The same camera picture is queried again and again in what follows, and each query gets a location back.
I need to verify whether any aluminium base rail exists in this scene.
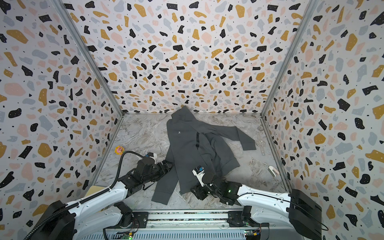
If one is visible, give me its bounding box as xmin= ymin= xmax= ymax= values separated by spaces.
xmin=64 ymin=208 xmax=313 ymax=240

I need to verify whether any left corner aluminium post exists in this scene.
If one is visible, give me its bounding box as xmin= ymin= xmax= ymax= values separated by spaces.
xmin=52 ymin=1 xmax=124 ymax=117

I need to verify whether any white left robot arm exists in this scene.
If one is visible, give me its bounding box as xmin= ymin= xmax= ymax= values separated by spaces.
xmin=25 ymin=157 xmax=174 ymax=240

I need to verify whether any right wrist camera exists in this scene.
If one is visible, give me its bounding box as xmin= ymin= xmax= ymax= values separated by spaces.
xmin=193 ymin=166 xmax=206 ymax=187

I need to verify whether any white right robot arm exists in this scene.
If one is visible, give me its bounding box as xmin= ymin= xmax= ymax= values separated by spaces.
xmin=191 ymin=179 xmax=323 ymax=240

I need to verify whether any dark grey zip jacket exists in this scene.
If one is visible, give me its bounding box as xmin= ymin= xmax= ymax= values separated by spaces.
xmin=152 ymin=106 xmax=256 ymax=205

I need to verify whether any pink yellow small toy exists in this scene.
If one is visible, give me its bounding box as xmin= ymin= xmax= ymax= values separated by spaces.
xmin=115 ymin=146 xmax=125 ymax=156

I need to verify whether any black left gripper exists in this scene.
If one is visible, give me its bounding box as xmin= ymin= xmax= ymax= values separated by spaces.
xmin=142 ymin=159 xmax=174 ymax=185

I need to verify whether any small white clip object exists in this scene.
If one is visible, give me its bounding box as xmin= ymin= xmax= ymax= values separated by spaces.
xmin=268 ymin=166 xmax=280 ymax=178

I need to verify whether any right corner aluminium post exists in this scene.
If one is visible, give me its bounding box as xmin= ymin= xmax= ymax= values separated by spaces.
xmin=261 ymin=0 xmax=319 ymax=120

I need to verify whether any black corrugated cable hose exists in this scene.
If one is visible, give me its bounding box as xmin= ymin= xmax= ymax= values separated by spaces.
xmin=109 ymin=150 xmax=145 ymax=190

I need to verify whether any corner aluminium post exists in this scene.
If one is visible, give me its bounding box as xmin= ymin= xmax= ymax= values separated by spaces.
xmin=52 ymin=1 xmax=124 ymax=117
xmin=261 ymin=0 xmax=319 ymax=120

